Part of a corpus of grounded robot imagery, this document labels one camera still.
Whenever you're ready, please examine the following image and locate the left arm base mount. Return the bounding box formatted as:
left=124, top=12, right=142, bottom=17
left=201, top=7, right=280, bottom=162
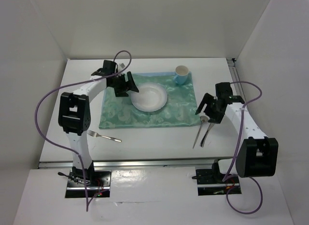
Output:
left=57, top=171, right=112, bottom=198

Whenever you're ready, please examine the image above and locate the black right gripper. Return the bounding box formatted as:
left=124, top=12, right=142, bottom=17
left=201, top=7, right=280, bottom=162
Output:
left=196, top=93, right=224, bottom=124

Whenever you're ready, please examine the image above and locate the silver knife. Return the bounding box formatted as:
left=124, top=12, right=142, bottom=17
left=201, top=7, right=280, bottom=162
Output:
left=200, top=123, right=214, bottom=147

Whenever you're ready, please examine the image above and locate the green satin placemat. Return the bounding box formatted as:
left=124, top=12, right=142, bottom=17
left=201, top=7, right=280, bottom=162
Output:
left=98, top=72, right=200, bottom=129

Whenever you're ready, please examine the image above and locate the white bowl plate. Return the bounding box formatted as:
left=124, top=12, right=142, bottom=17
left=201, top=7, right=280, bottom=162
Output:
left=130, top=83, right=168, bottom=112

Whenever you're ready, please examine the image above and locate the aluminium side rail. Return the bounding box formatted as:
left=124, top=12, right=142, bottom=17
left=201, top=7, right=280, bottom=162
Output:
left=226, top=58, right=246, bottom=100

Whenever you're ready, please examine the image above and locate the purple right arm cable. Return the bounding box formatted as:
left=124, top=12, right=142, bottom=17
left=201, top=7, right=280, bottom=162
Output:
left=222, top=81, right=264, bottom=214

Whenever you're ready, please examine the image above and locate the aluminium front rail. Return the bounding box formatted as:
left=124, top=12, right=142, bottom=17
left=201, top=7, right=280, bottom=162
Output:
left=37, top=156, right=218, bottom=169

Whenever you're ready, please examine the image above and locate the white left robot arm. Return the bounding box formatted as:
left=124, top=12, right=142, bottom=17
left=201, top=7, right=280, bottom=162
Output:
left=58, top=60, right=139, bottom=186

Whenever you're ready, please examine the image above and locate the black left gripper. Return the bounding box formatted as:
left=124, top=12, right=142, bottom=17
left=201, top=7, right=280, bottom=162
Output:
left=109, top=71, right=138, bottom=97

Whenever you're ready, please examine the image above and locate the blue white mug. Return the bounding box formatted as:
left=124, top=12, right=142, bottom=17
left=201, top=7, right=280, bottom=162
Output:
left=173, top=66, right=189, bottom=85

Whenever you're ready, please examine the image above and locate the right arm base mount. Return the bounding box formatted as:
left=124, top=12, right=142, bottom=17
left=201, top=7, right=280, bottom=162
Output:
left=191, top=160, right=242, bottom=196

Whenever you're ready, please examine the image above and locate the silver spoon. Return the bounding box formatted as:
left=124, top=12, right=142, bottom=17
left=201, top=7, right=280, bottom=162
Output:
left=192, top=115, right=208, bottom=149

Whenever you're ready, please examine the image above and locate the silver fork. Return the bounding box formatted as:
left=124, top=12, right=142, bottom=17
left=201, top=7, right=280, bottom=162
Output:
left=87, top=130, right=122, bottom=142

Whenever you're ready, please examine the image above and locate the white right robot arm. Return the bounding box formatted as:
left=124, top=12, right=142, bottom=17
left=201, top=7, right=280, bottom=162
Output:
left=196, top=82, right=279, bottom=183

